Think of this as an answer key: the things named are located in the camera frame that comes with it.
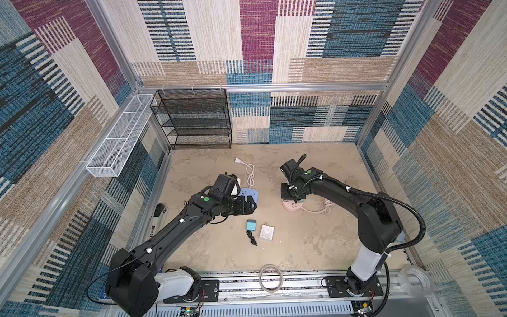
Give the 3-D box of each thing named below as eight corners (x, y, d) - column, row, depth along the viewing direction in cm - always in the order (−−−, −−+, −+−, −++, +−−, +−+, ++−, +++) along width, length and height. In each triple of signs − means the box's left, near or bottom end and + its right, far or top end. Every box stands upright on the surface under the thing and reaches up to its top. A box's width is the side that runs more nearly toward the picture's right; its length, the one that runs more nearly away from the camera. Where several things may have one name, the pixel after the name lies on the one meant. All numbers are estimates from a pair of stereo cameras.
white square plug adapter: (259, 238, 87) (259, 236, 85) (262, 226, 91) (262, 224, 89) (271, 241, 86) (272, 239, 84) (274, 229, 90) (274, 227, 88)
